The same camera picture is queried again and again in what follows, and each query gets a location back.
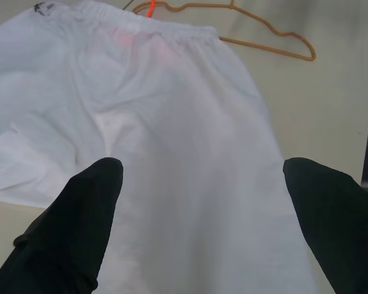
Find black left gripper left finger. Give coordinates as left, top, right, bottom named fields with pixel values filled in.
left=0, top=157, right=124, bottom=294

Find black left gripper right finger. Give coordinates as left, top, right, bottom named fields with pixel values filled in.
left=282, top=157, right=368, bottom=294

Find white shorts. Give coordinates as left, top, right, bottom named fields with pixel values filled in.
left=0, top=0, right=321, bottom=294

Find tan velvet clothes hanger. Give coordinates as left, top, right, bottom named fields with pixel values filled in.
left=131, top=0, right=317, bottom=62

